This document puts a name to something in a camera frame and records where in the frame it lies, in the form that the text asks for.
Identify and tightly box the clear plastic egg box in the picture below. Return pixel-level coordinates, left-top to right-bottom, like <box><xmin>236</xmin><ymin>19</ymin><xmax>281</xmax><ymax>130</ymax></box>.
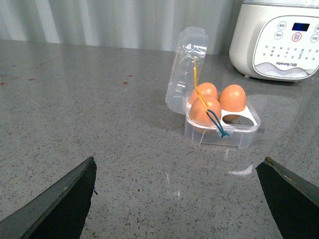
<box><xmin>165</xmin><ymin>27</ymin><xmax>261</xmax><ymax>149</ymax></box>

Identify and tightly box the brown egg back left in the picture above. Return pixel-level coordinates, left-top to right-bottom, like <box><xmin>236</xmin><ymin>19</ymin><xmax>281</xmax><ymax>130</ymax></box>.
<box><xmin>188</xmin><ymin>82</ymin><xmax>218</xmax><ymax>105</ymax></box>

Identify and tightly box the brown egg front left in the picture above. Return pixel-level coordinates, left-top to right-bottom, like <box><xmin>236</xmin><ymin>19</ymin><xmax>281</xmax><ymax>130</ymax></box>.
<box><xmin>189</xmin><ymin>95</ymin><xmax>221</xmax><ymax>126</ymax></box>

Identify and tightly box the blue rubber band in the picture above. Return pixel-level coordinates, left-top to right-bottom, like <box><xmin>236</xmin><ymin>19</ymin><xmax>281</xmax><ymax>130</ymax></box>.
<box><xmin>206</xmin><ymin>109</ymin><xmax>230</xmax><ymax>138</ymax></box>

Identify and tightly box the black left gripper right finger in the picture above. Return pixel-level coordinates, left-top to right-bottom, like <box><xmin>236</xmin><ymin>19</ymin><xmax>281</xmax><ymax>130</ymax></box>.
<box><xmin>256</xmin><ymin>157</ymin><xmax>319</xmax><ymax>239</ymax></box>

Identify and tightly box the white Joyoung electric cooker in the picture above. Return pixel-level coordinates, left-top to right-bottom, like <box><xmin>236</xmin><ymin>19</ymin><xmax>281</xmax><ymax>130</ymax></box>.
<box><xmin>229</xmin><ymin>0</ymin><xmax>319</xmax><ymax>82</ymax></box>

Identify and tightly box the brown egg back right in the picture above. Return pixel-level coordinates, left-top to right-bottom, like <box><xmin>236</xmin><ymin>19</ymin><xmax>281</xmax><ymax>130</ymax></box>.
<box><xmin>218</xmin><ymin>85</ymin><xmax>247</xmax><ymax>121</ymax></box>

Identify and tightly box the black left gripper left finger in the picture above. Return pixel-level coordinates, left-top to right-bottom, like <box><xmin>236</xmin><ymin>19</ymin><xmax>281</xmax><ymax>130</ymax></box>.
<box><xmin>0</xmin><ymin>156</ymin><xmax>97</xmax><ymax>239</ymax></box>

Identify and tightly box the yellow rubber band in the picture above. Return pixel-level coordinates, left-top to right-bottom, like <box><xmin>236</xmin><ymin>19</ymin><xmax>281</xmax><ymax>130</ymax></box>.
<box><xmin>193</xmin><ymin>56</ymin><xmax>209</xmax><ymax>113</ymax></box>

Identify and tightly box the brown egg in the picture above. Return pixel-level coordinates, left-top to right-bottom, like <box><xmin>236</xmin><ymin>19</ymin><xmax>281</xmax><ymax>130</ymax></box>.
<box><xmin>189</xmin><ymin>95</ymin><xmax>221</xmax><ymax>126</ymax></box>
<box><xmin>188</xmin><ymin>82</ymin><xmax>218</xmax><ymax>105</ymax></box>
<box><xmin>218</xmin><ymin>85</ymin><xmax>247</xmax><ymax>121</ymax></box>

